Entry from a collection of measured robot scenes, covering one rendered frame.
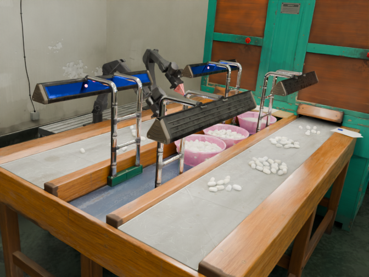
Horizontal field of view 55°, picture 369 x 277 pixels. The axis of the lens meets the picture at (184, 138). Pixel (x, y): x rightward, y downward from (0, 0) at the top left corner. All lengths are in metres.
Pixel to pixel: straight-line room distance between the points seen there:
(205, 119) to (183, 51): 2.88
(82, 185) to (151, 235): 0.44
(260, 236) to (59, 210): 0.70
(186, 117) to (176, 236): 0.37
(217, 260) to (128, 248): 0.28
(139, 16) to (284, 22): 2.11
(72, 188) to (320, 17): 1.91
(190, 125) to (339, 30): 1.66
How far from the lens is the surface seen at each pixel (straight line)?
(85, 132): 1.92
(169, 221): 1.20
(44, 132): 2.28
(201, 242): 1.12
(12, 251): 1.95
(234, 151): 1.78
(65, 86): 1.45
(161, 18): 4.16
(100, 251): 1.24
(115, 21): 4.57
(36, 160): 1.66
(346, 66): 2.56
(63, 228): 1.36
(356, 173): 2.71
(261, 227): 1.19
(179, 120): 1.05
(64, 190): 1.41
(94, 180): 1.49
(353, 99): 2.58
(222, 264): 1.01
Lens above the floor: 1.39
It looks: 20 degrees down
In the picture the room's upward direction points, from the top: 5 degrees clockwise
